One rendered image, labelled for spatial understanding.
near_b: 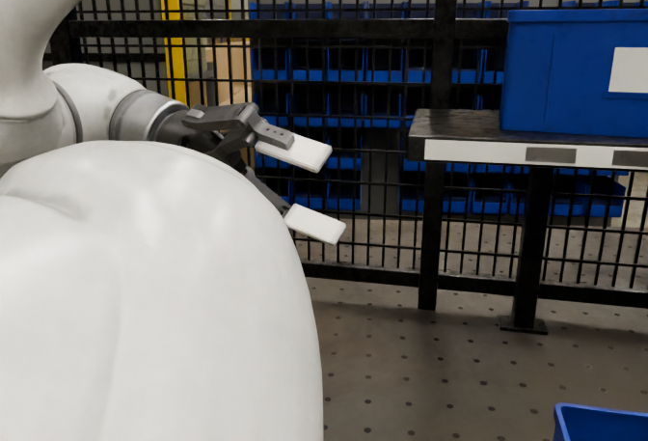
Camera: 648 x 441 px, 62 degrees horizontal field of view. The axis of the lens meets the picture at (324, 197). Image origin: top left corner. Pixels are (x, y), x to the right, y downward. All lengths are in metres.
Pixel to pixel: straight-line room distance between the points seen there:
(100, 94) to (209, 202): 0.48
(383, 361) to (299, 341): 0.58
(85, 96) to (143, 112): 0.07
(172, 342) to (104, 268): 0.03
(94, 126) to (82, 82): 0.05
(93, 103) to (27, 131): 0.10
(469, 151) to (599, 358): 0.40
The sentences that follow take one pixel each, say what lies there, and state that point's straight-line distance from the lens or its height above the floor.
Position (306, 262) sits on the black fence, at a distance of 0.92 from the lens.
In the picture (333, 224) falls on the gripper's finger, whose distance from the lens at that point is 0.61.
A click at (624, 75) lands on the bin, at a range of 0.65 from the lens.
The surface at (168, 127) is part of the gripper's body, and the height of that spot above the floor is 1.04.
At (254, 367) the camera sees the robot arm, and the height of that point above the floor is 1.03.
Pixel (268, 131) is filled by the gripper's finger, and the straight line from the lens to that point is 0.51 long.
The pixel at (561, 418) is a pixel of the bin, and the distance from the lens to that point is 0.59.
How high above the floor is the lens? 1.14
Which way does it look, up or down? 17 degrees down
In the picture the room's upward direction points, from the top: straight up
